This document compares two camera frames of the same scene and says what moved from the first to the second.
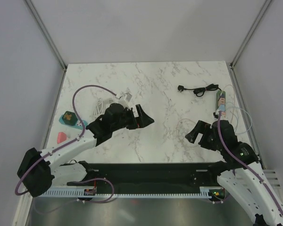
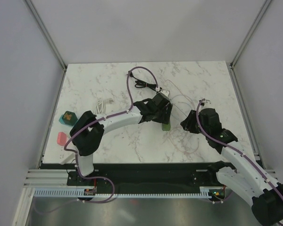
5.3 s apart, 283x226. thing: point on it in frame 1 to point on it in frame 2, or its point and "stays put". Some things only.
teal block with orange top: [68, 118] stays put
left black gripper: [142, 121] to [165, 118]
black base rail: [149, 176] stays put
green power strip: [218, 93] to [166, 127]
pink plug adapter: [61, 137] stays put
